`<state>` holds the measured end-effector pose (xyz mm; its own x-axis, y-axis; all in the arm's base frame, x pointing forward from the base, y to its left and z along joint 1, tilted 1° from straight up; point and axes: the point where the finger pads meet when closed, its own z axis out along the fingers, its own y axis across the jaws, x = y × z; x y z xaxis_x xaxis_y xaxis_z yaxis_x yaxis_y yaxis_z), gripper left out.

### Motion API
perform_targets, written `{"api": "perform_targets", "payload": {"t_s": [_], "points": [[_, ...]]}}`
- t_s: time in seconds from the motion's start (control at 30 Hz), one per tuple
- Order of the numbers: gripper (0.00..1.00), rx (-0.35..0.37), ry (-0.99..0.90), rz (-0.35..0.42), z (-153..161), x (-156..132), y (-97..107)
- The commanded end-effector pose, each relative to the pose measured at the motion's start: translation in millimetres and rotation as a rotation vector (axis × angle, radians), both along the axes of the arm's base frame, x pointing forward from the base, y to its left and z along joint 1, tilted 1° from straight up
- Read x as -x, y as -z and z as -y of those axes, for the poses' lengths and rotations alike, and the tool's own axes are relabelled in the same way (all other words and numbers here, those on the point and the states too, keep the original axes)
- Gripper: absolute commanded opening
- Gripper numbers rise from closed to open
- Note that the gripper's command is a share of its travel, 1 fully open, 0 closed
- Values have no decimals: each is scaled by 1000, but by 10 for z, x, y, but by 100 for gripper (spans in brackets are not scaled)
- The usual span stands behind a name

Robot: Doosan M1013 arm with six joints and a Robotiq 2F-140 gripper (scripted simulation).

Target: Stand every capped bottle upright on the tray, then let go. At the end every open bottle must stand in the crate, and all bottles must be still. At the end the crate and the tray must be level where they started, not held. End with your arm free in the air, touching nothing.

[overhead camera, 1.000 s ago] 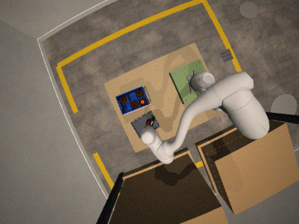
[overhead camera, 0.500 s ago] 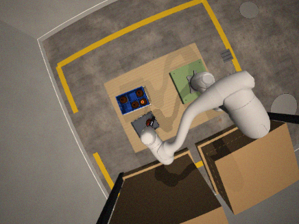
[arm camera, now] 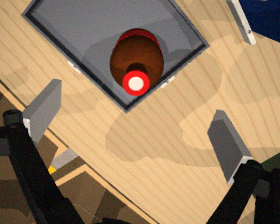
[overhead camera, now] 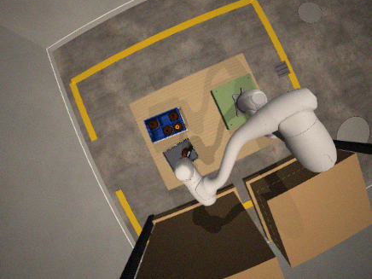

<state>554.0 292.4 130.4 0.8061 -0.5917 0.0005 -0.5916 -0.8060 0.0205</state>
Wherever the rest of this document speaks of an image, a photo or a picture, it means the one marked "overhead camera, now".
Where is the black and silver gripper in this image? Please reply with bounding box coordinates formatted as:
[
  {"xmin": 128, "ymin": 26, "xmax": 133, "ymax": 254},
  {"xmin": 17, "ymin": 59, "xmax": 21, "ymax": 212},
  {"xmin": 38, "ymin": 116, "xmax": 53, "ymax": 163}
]
[{"xmin": 184, "ymin": 145, "xmax": 193, "ymax": 158}]

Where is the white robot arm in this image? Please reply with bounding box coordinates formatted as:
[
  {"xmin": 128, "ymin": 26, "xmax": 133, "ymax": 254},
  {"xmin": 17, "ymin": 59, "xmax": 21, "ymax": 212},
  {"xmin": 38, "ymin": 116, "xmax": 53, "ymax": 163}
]
[{"xmin": 174, "ymin": 87, "xmax": 337, "ymax": 206}]

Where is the blue bottle crate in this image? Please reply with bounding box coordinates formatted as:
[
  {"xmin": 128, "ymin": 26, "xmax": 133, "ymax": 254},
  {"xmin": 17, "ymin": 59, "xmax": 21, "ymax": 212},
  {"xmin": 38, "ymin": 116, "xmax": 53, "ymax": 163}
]
[{"xmin": 144, "ymin": 108, "xmax": 186, "ymax": 143}]

